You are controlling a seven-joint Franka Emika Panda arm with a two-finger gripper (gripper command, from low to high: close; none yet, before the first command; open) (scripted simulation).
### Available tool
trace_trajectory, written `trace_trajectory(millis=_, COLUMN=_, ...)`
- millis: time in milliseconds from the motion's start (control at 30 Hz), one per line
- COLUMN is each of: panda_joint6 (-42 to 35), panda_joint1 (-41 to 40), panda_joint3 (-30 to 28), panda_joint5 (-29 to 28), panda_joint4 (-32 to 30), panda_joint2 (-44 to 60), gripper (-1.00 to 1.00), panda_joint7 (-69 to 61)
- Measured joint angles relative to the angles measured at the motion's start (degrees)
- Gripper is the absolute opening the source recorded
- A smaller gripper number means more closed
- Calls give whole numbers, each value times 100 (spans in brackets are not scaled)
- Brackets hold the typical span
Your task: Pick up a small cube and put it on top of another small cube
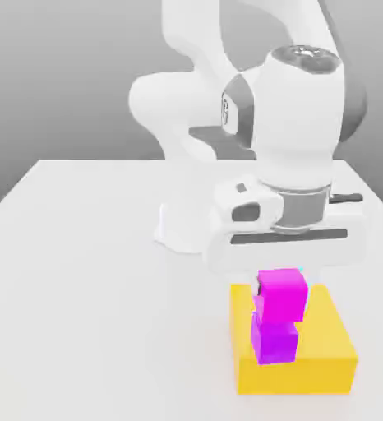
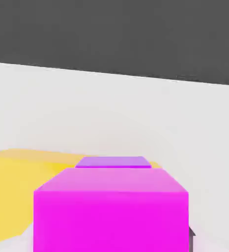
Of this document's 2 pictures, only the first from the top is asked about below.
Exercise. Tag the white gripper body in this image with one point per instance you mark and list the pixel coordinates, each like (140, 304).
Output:
(310, 253)

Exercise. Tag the small magenta cube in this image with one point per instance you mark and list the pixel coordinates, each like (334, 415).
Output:
(283, 296)

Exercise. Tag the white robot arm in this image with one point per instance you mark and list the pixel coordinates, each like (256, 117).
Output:
(296, 125)

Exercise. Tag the small purple cube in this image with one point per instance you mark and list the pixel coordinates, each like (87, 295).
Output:
(273, 342)

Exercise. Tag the large yellow box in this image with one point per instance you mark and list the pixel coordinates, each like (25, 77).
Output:
(323, 371)

